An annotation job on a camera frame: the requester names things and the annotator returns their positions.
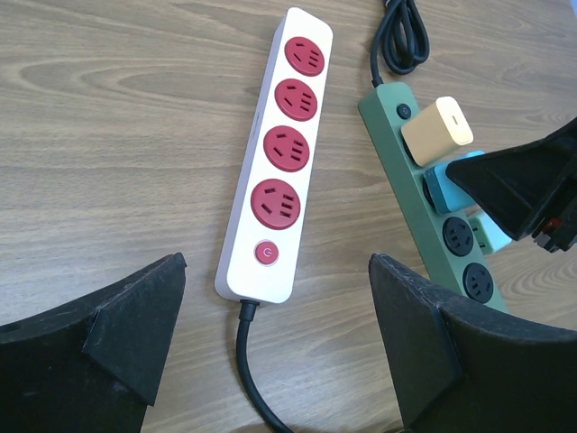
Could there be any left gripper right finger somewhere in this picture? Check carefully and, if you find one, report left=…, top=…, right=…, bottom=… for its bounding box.
left=369, top=254, right=576, bottom=432

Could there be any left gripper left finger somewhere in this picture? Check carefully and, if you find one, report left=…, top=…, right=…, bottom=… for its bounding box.
left=1, top=253, right=187, bottom=432

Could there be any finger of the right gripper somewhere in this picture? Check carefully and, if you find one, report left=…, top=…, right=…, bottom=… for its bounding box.
left=446, top=120, right=576, bottom=242

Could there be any green charger plug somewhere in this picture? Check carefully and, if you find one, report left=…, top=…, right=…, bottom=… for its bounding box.
left=468, top=210, right=512, bottom=255

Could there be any teal charger plug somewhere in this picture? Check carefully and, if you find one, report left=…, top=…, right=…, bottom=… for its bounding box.
left=423, top=161, right=475, bottom=215

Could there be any green black power strip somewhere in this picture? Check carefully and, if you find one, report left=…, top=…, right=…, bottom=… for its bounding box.
left=359, top=82, right=508, bottom=312

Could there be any yellow charger plug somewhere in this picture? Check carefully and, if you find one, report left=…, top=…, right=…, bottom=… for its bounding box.
left=401, top=96, right=473, bottom=167

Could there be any cream red power strip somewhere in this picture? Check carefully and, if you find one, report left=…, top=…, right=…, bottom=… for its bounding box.
left=215, top=7, right=334, bottom=304

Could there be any black cord of cream strip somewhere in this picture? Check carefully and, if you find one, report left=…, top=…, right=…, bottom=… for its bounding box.
left=235, top=299, right=294, bottom=433

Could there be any black cord of green strip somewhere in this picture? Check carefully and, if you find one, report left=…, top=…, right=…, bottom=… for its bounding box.
left=370, top=0, right=431, bottom=88

